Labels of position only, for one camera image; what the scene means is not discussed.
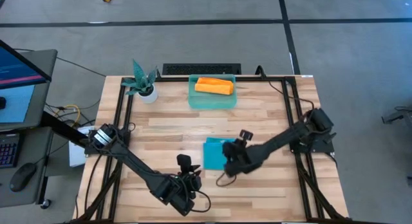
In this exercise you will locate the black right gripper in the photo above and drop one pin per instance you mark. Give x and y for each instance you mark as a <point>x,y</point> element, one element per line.
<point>239,156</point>

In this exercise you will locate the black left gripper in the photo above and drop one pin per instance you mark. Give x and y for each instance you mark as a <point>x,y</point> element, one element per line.
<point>188,183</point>

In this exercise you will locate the teal microfiber towel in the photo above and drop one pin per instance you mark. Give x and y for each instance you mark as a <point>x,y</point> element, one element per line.
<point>212,153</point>

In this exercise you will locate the orange microfiber towel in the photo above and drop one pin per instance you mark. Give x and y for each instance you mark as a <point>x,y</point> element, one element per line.
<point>214,86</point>

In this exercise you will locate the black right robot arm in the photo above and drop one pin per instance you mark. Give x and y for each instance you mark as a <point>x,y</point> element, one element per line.
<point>280,140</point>

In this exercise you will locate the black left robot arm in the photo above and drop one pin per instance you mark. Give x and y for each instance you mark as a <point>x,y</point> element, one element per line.
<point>135,163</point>

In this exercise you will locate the teal translucent plastic basket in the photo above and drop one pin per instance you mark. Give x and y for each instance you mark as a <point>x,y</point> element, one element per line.
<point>212,101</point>

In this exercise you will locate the white round plant pot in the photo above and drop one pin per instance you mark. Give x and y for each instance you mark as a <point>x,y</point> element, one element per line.
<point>150,97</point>

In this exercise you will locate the black keyboard on table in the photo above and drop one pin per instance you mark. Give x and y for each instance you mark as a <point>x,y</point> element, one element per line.
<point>201,69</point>

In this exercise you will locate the green snake plant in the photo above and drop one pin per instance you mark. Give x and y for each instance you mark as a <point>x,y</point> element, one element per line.
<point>140,77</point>

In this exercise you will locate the white table label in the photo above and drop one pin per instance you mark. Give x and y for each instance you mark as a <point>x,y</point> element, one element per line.
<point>306,76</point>

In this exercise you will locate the white box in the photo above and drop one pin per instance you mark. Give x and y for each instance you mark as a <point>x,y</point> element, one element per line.
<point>75,153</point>

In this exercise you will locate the black desk support beam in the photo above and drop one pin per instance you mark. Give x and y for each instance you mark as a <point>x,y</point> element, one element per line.
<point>61,129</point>

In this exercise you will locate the black caster wheel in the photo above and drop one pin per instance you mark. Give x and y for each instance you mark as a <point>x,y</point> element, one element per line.
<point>45,203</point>

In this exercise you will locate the grey workstation desk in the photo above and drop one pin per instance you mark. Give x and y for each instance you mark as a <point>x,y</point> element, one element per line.
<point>38,153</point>

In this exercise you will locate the black computer mouse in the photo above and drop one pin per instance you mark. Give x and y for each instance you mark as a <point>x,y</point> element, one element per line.
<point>22,177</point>

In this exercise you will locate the monitor with blue screen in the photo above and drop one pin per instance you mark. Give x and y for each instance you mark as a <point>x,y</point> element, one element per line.
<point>13,69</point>

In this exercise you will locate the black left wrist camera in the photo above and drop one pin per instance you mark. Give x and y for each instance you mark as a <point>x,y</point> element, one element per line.
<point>184,161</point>

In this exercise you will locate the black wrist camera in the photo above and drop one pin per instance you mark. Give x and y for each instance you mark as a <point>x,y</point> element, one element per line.
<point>246,131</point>
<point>184,161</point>

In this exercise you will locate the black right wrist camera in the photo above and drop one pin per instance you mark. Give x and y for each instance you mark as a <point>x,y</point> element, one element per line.
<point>246,131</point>

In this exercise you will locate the black aluminium table frame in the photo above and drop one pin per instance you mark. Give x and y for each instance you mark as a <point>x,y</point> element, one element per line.
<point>277,79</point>

